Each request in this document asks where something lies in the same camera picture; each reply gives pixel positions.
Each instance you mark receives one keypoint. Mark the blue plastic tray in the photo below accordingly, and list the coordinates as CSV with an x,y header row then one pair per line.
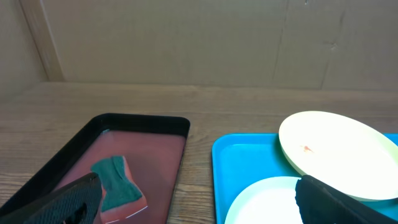
x,y
240,160

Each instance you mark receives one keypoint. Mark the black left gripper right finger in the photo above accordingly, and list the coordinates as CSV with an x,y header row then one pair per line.
x,y
321,204

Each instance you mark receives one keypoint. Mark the orange sponge with green scourer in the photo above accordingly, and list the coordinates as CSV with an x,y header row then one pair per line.
x,y
121,197

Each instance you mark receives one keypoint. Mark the black tray with red water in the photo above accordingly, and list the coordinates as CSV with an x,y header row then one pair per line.
x,y
152,145

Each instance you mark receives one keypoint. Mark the yellow-green plate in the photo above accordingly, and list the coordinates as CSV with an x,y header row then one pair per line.
x,y
346,154

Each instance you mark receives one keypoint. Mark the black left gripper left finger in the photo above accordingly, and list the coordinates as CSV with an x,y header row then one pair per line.
x,y
76,202

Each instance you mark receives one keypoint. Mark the light blue plate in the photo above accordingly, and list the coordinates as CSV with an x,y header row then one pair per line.
x,y
267,201

